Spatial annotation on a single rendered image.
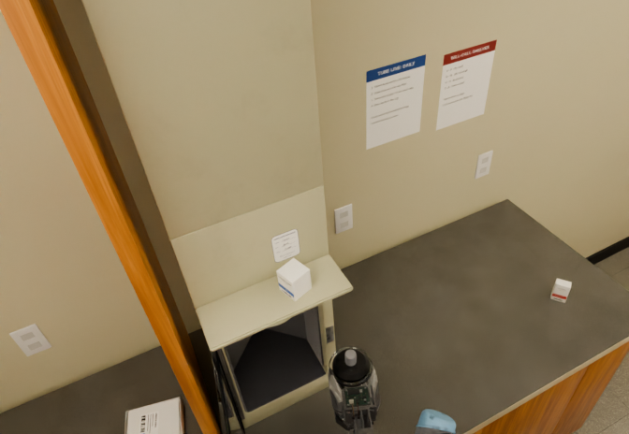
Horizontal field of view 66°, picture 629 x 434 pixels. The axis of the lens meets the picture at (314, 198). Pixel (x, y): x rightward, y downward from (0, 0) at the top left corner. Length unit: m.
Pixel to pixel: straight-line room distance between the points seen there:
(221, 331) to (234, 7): 0.61
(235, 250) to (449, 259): 1.09
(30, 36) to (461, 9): 1.23
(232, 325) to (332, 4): 0.83
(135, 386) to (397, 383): 0.82
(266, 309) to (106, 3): 0.64
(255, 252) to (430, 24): 0.87
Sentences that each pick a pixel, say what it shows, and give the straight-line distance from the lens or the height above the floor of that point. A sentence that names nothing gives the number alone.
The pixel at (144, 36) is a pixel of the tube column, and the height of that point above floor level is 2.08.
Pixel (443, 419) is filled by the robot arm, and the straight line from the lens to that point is 1.12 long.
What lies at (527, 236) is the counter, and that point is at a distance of 2.07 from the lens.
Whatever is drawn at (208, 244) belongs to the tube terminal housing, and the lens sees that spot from 0.96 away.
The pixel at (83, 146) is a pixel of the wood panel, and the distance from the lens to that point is 0.70.
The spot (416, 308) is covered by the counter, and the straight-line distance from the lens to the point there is 1.74.
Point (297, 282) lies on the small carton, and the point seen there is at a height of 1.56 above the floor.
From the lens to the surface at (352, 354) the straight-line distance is 1.23.
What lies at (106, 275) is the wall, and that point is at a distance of 1.54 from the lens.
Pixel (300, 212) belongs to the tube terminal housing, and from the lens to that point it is 1.00.
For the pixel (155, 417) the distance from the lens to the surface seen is 1.59.
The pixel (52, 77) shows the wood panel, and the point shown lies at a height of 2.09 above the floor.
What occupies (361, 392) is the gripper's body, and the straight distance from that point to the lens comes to 1.18.
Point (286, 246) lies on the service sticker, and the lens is 1.04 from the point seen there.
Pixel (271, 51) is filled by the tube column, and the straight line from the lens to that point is 0.81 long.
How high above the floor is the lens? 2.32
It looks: 40 degrees down
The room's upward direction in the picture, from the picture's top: 5 degrees counter-clockwise
